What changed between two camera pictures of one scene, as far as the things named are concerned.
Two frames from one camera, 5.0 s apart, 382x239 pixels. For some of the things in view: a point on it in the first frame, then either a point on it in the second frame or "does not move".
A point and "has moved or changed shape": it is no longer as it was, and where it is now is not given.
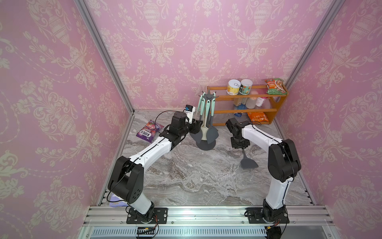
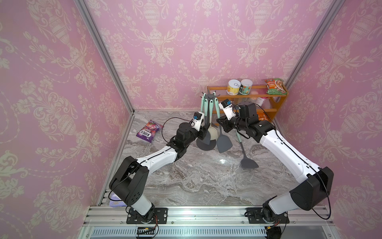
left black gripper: (195, 126) -> (203, 133)
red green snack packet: (275, 86) does not move
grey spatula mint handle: (197, 136) has moved or changed shape
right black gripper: (235, 146) -> (226, 123)
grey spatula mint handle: (247, 163) does not move
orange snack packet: (258, 116) does not move
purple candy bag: (147, 132) does not move
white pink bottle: (260, 101) does not move
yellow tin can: (233, 87) does not move
